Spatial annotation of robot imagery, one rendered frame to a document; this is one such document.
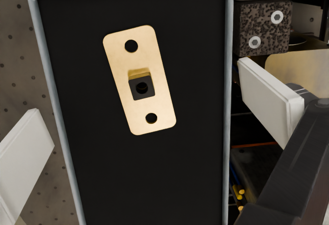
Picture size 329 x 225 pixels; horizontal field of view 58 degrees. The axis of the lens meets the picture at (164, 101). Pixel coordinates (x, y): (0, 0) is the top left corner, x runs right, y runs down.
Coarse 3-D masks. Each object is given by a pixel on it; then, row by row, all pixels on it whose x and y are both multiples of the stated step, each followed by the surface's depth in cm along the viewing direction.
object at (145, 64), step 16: (128, 32) 21; (144, 32) 21; (112, 48) 21; (144, 48) 22; (112, 64) 22; (128, 64) 22; (144, 64) 22; (160, 64) 22; (128, 80) 22; (144, 80) 22; (160, 80) 23; (128, 96) 23; (144, 96) 22; (160, 96) 23; (128, 112) 24; (144, 112) 24; (160, 112) 24; (144, 128) 24; (160, 128) 24
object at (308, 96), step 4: (284, 84) 15; (288, 84) 15; (292, 84) 15; (296, 84) 15; (292, 88) 15; (296, 88) 15; (300, 88) 15; (304, 88) 15; (296, 92) 14; (300, 92) 14; (304, 92) 14; (308, 92) 14; (304, 96) 14; (308, 96) 14; (312, 96) 14; (316, 96) 14; (304, 100) 13; (308, 100) 13; (304, 104) 13
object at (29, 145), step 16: (32, 112) 18; (16, 128) 16; (32, 128) 17; (0, 144) 15; (16, 144) 15; (32, 144) 17; (48, 144) 19; (0, 160) 14; (16, 160) 15; (32, 160) 16; (0, 176) 13; (16, 176) 15; (32, 176) 16; (0, 192) 13; (16, 192) 14; (0, 208) 13; (16, 208) 14; (0, 224) 13
